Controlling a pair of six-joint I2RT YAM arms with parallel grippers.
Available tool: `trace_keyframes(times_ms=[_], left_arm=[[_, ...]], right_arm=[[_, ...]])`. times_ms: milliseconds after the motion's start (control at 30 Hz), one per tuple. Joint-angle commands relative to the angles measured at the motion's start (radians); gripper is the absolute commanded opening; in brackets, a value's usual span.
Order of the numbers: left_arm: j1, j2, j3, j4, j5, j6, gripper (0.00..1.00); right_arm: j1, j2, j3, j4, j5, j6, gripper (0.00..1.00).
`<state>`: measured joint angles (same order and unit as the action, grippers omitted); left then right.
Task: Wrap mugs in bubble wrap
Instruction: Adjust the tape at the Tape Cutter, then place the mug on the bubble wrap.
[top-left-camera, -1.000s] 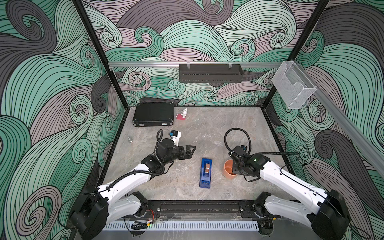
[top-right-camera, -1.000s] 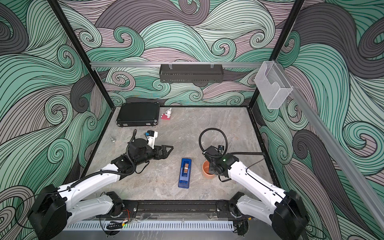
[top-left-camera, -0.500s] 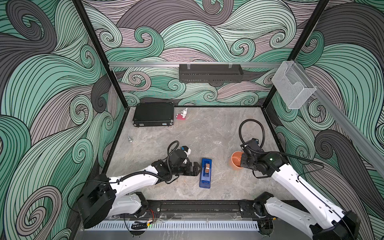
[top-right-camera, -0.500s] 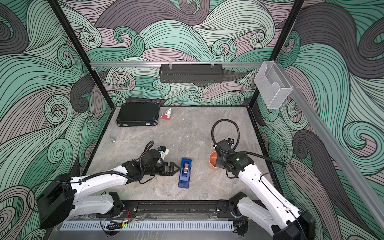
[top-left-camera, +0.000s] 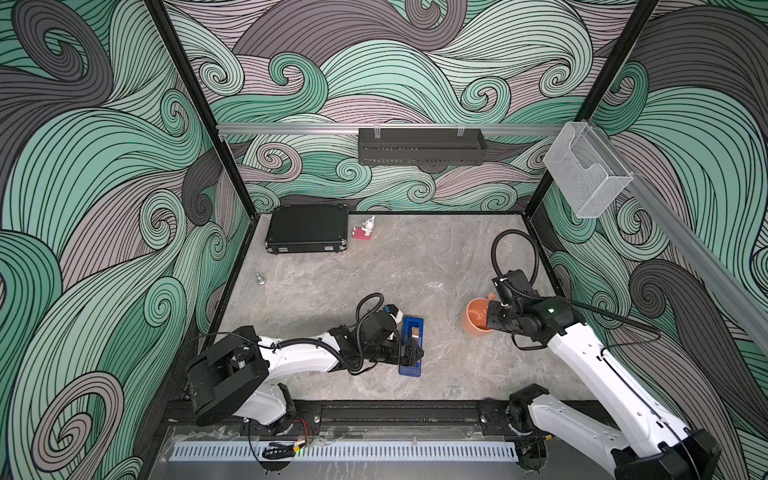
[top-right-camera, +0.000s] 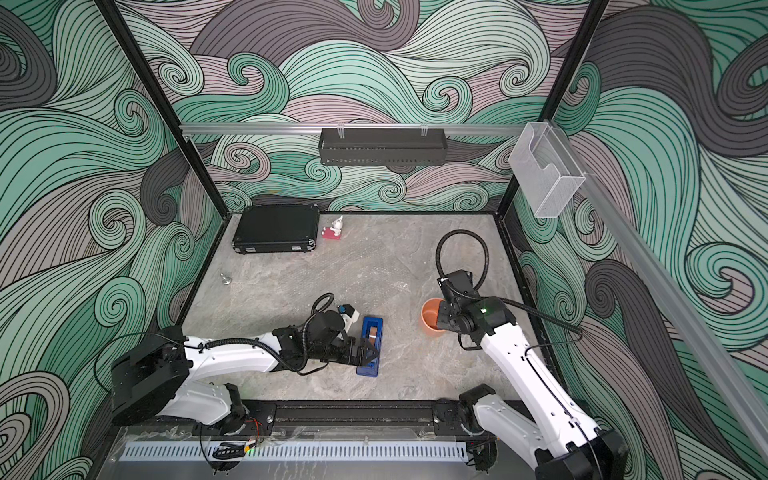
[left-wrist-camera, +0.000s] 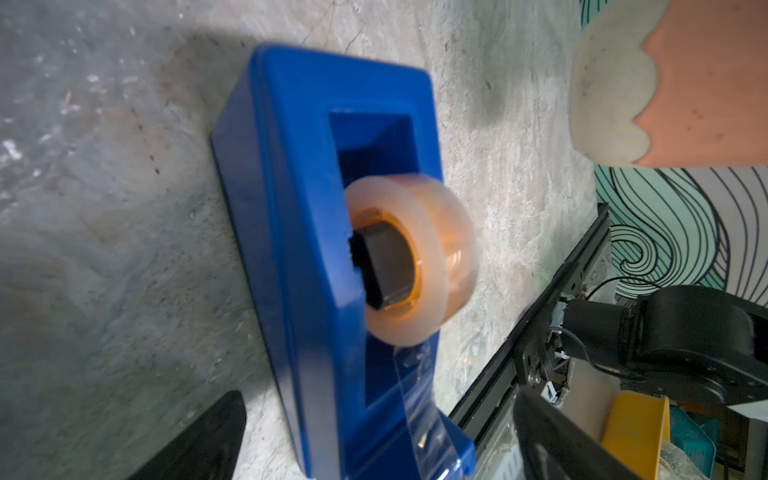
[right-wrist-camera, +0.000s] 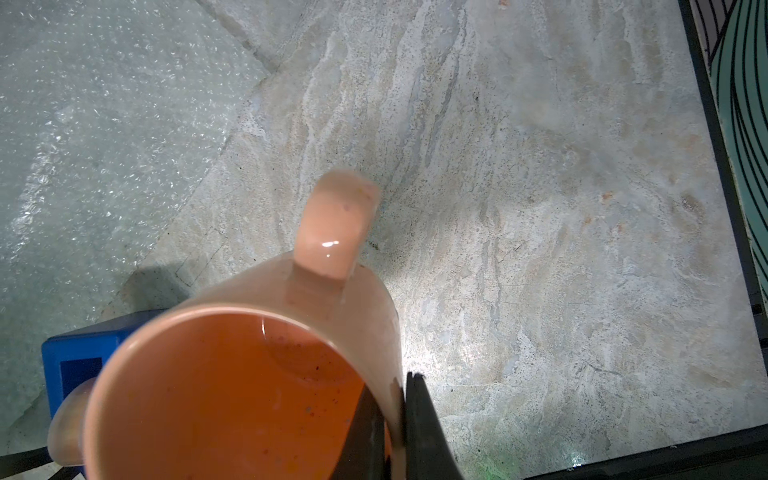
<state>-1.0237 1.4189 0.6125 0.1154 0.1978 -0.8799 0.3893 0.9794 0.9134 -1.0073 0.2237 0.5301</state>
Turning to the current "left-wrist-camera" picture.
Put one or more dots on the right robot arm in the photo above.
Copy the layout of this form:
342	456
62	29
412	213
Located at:
692	344

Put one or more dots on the clear tape roll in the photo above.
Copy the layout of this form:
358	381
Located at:
416	249

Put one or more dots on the orange ceramic mug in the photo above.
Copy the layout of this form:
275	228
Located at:
678	84

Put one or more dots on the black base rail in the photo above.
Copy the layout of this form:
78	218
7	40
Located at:
525	355

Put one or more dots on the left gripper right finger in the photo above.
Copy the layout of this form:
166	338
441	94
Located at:
553	447

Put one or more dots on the yellow bin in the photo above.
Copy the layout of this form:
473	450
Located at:
636	428

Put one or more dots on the blue tape dispenser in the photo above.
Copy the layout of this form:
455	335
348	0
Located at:
297	129

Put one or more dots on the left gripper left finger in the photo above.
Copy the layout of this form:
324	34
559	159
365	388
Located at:
207	449

